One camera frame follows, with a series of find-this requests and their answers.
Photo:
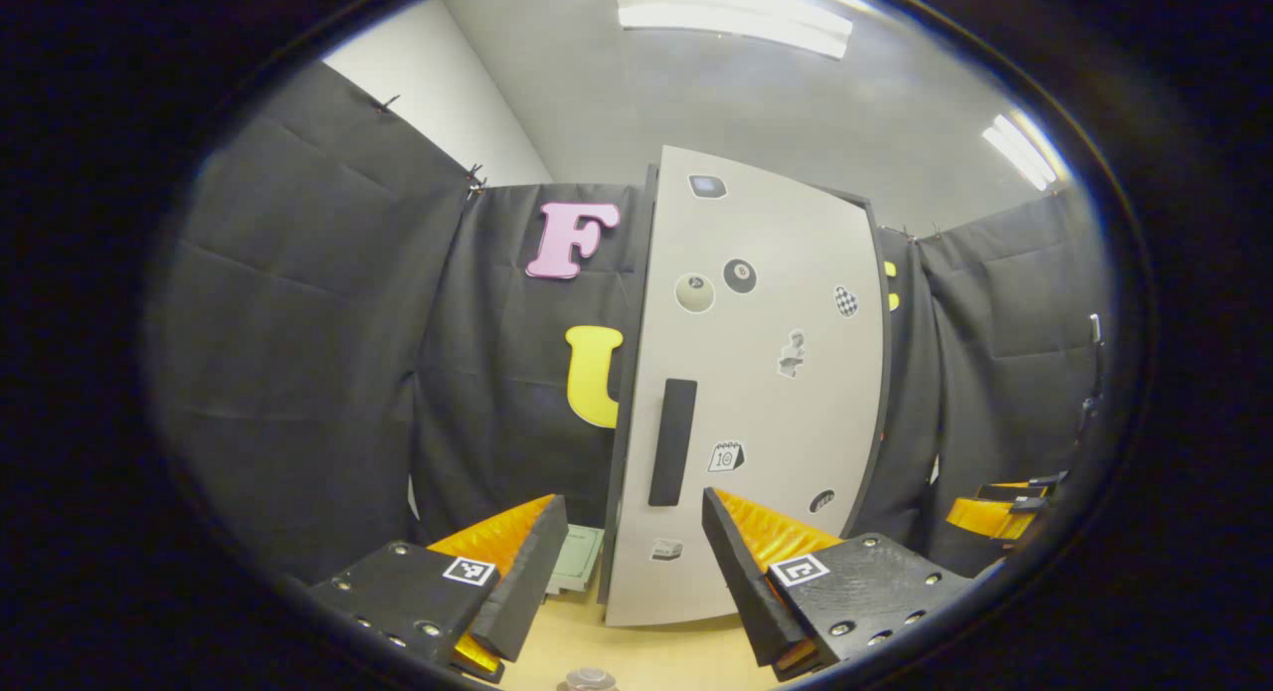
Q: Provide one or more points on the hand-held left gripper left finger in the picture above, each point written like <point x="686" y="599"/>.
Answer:
<point x="527" y="582"/>

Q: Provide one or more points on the dark grey cabinet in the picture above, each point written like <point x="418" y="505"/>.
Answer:
<point x="619" y="452"/>

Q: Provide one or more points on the black backdrop cloth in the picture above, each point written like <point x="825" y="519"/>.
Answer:
<point x="298" y="323"/>

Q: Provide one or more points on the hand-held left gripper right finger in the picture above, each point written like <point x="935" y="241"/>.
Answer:
<point x="741" y="572"/>

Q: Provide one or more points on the long ceiling light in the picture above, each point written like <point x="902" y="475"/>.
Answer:
<point x="731" y="15"/>
<point x="1024" y="149"/>

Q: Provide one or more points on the clear plastic bottle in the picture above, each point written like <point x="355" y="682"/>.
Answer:
<point x="592" y="681"/>

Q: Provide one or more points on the green book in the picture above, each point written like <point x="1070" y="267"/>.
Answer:
<point x="582" y="562"/>

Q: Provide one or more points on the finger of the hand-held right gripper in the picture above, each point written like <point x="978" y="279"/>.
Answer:
<point x="985" y="517"/>
<point x="1004" y="489"/>

